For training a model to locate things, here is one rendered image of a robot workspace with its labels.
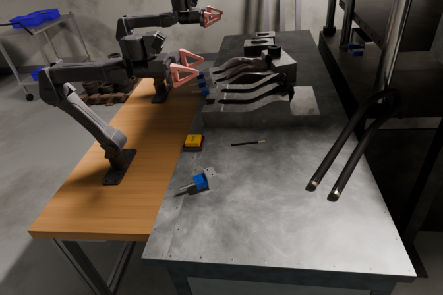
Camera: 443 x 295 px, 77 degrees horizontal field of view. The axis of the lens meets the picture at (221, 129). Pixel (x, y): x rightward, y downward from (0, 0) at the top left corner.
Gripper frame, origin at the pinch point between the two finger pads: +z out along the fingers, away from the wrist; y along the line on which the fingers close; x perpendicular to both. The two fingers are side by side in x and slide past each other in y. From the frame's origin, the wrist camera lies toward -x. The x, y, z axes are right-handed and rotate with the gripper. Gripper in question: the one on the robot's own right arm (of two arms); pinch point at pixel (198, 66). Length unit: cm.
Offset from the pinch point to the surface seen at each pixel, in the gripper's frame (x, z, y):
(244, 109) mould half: 31.4, 11.1, 26.0
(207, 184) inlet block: 37.2, -0.2, -12.2
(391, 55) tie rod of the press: 14, 69, 35
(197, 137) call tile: 36.3, -8.0, 13.0
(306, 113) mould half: 33, 37, 25
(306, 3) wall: 52, 77, 313
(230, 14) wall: 58, -20, 313
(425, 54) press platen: 16, 85, 40
